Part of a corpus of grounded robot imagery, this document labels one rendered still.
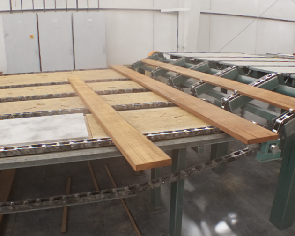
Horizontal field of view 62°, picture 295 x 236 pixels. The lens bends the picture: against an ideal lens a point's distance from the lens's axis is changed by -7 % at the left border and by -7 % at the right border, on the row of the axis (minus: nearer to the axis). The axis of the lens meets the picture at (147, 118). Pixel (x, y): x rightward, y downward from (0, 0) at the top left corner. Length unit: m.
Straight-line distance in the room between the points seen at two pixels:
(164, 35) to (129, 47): 1.08
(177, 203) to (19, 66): 5.67
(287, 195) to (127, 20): 6.36
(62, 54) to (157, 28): 2.79
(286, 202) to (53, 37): 5.90
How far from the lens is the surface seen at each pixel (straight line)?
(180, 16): 7.79
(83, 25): 6.67
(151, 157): 1.03
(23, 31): 6.72
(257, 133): 1.37
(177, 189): 1.64
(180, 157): 1.53
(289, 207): 2.10
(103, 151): 1.22
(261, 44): 9.59
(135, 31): 7.50
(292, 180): 1.97
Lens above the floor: 1.32
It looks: 17 degrees down
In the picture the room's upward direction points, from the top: straight up
